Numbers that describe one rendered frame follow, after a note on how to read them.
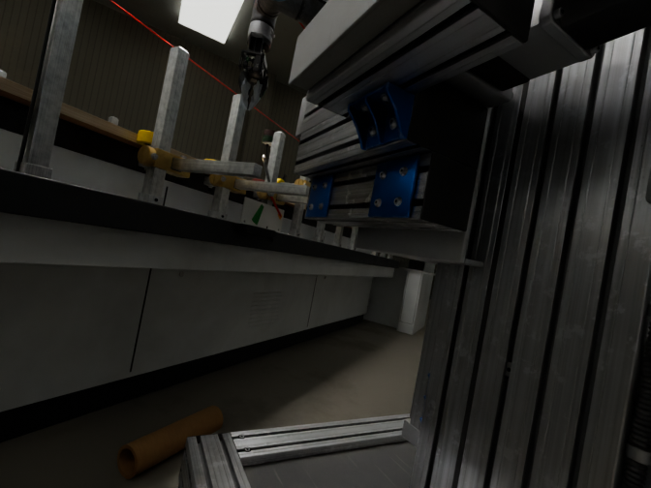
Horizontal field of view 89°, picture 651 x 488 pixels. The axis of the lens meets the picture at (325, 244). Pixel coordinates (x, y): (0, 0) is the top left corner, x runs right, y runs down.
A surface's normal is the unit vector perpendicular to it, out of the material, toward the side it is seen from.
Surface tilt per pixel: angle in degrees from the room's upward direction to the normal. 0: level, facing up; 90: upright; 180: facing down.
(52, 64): 90
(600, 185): 90
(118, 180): 90
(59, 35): 90
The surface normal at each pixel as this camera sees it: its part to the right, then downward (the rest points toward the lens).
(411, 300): -0.44, -0.10
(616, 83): -0.86, -0.17
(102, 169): 0.88, 0.15
